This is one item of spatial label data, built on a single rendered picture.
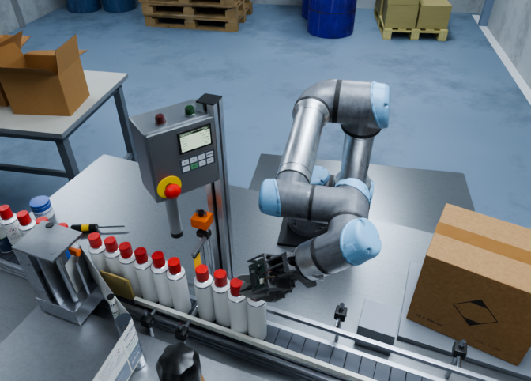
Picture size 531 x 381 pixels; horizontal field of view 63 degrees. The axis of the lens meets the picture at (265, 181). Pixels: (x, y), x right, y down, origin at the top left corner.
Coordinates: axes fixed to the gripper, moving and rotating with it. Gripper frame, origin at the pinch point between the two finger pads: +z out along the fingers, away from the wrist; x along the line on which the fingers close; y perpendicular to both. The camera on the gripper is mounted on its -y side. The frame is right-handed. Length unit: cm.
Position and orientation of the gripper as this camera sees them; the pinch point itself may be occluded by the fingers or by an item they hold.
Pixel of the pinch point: (246, 290)
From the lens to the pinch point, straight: 101.1
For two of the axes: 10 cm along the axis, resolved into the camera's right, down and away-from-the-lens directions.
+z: -6.9, 4.2, 6.0
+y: -7.1, -2.2, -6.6
